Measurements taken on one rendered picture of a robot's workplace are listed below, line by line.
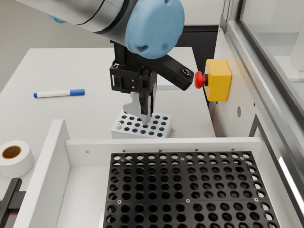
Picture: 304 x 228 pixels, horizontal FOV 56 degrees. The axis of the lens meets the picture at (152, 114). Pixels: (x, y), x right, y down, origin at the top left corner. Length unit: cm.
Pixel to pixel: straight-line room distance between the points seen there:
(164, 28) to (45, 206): 28
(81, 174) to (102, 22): 30
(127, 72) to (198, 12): 60
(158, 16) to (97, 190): 30
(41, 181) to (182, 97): 50
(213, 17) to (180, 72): 59
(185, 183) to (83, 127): 37
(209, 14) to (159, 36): 80
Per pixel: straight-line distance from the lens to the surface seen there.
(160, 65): 54
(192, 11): 110
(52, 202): 45
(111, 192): 41
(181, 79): 55
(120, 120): 67
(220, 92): 65
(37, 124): 76
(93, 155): 51
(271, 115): 46
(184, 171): 43
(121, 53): 56
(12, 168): 64
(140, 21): 30
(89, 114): 76
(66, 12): 29
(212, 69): 64
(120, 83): 57
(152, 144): 48
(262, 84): 48
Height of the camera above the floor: 124
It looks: 40 degrees down
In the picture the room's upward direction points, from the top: straight up
